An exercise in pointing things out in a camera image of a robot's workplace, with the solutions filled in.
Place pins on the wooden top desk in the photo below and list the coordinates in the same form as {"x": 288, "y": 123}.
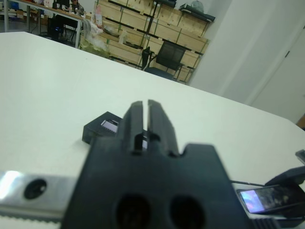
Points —
{"x": 43, "y": 7}

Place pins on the slim black camera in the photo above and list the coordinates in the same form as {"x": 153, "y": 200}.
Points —
{"x": 267, "y": 199}

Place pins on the white plastic bags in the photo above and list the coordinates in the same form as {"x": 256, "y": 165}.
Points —
{"x": 94, "y": 31}

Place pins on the black flat tray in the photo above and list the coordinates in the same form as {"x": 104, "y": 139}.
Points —
{"x": 205, "y": 15}
{"x": 166, "y": 2}

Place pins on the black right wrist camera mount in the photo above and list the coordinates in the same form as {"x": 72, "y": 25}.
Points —
{"x": 300, "y": 157}

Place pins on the white door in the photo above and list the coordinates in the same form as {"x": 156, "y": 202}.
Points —
{"x": 281, "y": 83}

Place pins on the clear plastic bag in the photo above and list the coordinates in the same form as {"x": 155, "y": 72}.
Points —
{"x": 197, "y": 4}

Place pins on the black computer tower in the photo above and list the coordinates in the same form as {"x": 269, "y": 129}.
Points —
{"x": 56, "y": 27}

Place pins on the black computer monitor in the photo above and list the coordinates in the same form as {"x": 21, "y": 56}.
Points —
{"x": 60, "y": 3}

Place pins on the seated person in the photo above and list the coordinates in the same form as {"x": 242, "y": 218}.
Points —
{"x": 75, "y": 4}

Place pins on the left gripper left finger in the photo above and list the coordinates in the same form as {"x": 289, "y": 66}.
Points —
{"x": 132, "y": 124}

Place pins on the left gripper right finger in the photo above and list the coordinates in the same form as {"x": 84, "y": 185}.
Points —
{"x": 162, "y": 126}

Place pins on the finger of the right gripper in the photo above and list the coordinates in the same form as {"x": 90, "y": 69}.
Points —
{"x": 290, "y": 176}

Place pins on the yellow green plastic bag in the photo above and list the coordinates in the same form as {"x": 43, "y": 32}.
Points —
{"x": 90, "y": 47}

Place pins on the black printed box lid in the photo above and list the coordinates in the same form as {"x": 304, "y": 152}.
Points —
{"x": 95, "y": 128}

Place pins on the black mesh chair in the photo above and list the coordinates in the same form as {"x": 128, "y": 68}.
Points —
{"x": 171, "y": 55}

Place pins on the black box white insert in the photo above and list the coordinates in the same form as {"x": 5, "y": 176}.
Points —
{"x": 281, "y": 223}

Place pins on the pink white package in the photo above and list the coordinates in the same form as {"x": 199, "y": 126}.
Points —
{"x": 98, "y": 16}

